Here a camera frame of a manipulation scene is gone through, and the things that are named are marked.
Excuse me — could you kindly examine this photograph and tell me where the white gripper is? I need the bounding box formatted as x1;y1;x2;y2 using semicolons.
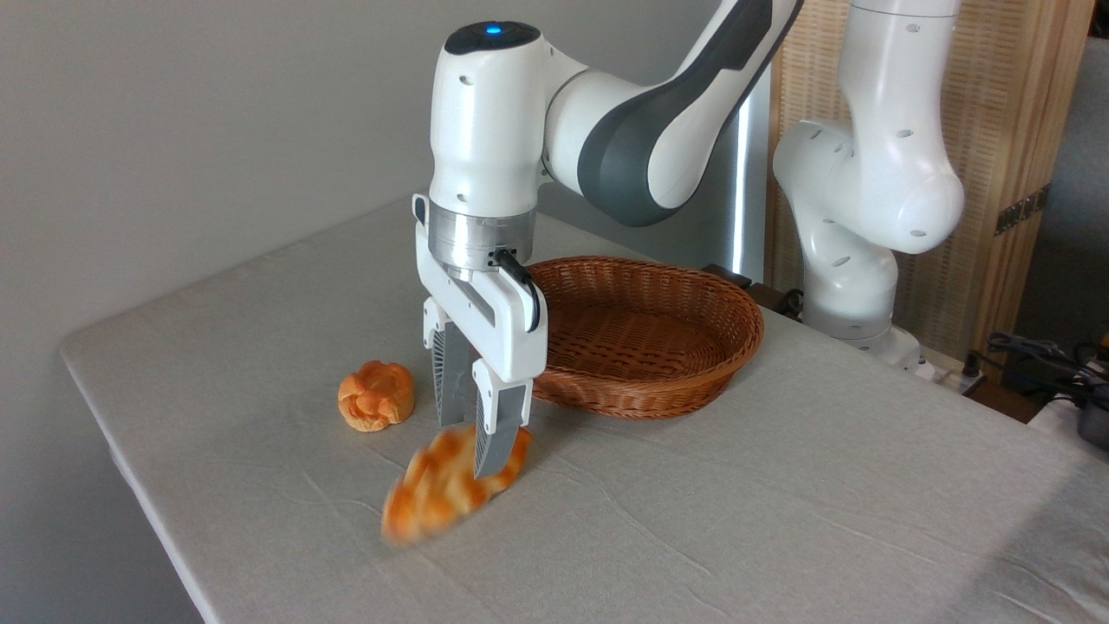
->
412;192;549;480

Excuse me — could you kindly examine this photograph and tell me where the braided bread loaf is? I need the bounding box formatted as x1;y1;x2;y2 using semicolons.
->
380;423;535;548

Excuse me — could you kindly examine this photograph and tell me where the round knotted bread roll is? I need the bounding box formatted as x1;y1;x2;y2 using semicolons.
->
337;360;416;432

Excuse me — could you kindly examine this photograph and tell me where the brown wicker basket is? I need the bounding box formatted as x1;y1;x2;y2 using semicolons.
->
518;256;766;421

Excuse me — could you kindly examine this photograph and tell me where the grey tablecloth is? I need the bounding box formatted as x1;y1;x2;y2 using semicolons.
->
59;198;1109;624

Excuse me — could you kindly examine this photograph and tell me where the black object behind basket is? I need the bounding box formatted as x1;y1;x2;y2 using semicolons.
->
702;263;805;320

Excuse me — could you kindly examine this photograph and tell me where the silver vertical pole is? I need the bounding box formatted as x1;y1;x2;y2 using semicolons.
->
730;82;774;283

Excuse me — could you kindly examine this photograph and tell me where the white power strip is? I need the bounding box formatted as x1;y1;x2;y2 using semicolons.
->
917;348;989;393

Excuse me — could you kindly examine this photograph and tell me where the dark metal screen hinge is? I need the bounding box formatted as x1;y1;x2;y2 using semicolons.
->
994;184;1051;237

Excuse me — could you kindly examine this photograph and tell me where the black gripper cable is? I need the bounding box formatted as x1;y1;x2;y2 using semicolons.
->
489;248;543;334

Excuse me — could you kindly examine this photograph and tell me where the black cable bundle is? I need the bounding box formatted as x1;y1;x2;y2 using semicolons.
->
986;331;1109;408

